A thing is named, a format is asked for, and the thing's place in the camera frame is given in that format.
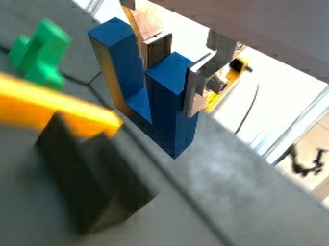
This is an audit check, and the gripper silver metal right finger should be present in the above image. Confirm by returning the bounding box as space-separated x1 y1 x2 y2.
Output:
182 30 237 118

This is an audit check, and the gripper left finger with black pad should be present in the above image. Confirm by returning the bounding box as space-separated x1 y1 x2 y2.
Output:
119 0 173 69

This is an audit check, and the blue U-shaped block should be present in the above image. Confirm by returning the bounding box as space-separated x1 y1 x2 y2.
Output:
87 17 198 158

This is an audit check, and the green stepped block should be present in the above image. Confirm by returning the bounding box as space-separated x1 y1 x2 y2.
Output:
8 18 72 90

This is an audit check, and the yellow long bar block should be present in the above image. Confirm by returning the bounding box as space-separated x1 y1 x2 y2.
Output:
0 73 123 137

